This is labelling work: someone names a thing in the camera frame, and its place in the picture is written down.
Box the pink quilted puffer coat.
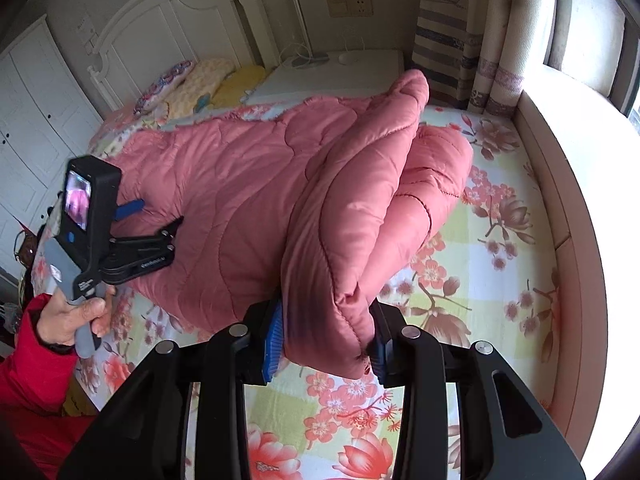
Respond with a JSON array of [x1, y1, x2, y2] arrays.
[[111, 70, 473, 379]]

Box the red-sleeved left forearm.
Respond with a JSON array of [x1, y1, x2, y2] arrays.
[[0, 294, 77, 415]]

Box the person's left hand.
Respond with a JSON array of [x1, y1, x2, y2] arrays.
[[36, 285, 116, 346]]

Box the white wardrobe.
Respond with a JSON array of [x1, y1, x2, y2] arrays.
[[0, 16, 101, 278]]

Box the colourful crochet pillow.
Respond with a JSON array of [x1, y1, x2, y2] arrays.
[[134, 60, 195, 116]]

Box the yellow pillow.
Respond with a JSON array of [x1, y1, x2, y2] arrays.
[[208, 65, 268, 108]]

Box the red puffer jacket torso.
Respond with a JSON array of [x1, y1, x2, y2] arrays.
[[0, 349, 101, 480]]

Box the white wooden headboard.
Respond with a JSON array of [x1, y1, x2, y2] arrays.
[[88, 0, 280, 110]]

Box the white bedside table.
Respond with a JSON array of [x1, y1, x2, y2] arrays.
[[246, 50, 405, 105]]

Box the cream bay window ledge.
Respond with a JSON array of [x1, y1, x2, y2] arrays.
[[514, 65, 639, 478]]

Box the patterned beige curtain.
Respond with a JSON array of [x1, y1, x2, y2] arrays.
[[411, 0, 555, 118]]

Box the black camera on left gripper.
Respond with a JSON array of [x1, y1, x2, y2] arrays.
[[44, 155, 122, 302]]

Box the wall power socket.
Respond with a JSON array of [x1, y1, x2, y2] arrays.
[[326, 0, 373, 18]]

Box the window with dark frame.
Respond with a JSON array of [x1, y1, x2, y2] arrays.
[[544, 0, 639, 128]]

